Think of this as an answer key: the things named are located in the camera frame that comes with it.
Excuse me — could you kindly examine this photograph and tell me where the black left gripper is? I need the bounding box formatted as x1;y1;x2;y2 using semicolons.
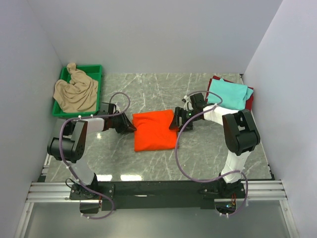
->
109;112;136;134

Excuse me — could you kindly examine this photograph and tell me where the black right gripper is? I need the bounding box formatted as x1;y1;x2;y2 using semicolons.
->
168;107;200;133

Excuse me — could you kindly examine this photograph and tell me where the orange t-shirt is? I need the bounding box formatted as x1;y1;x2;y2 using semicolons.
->
132;110;177;152

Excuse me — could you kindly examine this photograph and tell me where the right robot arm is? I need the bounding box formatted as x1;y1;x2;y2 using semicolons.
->
169;90;261;198

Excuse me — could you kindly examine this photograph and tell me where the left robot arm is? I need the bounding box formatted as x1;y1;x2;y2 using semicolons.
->
47;103;137;199

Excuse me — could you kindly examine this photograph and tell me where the folded teal t-shirt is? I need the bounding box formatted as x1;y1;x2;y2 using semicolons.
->
205;78;254;111

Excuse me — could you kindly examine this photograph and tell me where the beige t-shirt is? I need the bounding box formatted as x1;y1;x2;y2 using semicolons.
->
53;63;99;113

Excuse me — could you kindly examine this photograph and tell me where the folded dark red t-shirt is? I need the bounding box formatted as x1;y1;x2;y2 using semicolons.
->
207;75;255;111

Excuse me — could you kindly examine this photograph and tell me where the green plastic tray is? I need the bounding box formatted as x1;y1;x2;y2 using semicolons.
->
52;64;103;118

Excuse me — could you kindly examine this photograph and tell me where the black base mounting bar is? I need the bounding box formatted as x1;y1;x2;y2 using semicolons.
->
69;180;246;211

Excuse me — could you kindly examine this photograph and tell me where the aluminium frame rail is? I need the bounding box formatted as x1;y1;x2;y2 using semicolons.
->
26;180;288;203

